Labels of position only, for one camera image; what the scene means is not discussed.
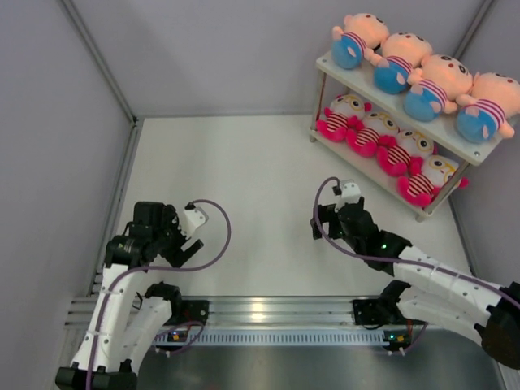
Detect white doll glasses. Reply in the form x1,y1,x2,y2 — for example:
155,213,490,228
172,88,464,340
396,154,459,208

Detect orange doll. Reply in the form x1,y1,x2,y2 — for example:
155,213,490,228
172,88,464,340
367,32,433,94
456,72,519,144

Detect orange doll table back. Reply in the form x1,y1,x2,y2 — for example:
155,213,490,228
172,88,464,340
331,13,390,70

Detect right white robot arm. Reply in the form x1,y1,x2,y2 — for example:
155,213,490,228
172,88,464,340
310,196,519,370

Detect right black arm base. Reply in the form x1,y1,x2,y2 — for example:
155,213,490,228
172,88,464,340
353,298,406,328

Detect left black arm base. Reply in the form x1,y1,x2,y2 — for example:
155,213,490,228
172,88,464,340
165,300,210,327

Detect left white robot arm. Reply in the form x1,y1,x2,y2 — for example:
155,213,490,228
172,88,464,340
54,201,208,389

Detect white two-tier shelf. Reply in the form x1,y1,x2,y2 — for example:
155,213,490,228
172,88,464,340
308,54,509,223

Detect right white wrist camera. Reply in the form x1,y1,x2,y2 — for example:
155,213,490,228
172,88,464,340
333,180,362,211

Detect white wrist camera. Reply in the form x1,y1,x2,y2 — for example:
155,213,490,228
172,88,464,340
179,205,209,239
333,180,362,211

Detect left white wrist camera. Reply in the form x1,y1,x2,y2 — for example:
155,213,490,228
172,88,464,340
179,205,209,239

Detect aluminium front rail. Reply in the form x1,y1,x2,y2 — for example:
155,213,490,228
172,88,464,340
64,295,509,327

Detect white slotted cable duct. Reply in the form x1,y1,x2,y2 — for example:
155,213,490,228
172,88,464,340
153,328,410,347

